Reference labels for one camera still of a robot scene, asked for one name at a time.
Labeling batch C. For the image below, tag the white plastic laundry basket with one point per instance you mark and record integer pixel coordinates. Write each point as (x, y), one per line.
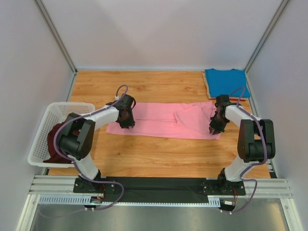
(55, 113)

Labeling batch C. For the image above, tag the dark red t shirt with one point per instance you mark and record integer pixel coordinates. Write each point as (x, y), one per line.
(54, 157)

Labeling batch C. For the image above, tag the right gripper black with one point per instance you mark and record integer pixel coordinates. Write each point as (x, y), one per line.
(217, 125)

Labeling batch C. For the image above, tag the left aluminium frame post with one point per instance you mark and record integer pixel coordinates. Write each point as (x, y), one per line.
(54, 32)

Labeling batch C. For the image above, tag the aluminium frame post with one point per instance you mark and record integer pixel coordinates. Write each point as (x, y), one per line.
(54, 32)
(269, 29)

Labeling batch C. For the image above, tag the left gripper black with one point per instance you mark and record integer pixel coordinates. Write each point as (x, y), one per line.
(128, 121)

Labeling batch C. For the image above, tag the blue folded t shirt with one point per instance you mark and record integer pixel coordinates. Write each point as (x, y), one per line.
(227, 81)

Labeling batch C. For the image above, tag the pink t shirt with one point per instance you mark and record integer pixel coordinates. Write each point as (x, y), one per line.
(170, 120)

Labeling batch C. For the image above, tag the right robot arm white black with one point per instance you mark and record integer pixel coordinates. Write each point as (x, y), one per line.
(256, 141)

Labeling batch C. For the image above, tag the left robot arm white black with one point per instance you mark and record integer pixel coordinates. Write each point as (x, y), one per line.
(74, 139)

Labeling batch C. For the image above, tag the aluminium front rail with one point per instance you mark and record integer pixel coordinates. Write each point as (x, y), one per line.
(59, 190)

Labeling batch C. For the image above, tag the right aluminium frame post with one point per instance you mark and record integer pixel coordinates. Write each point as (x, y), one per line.
(269, 29)

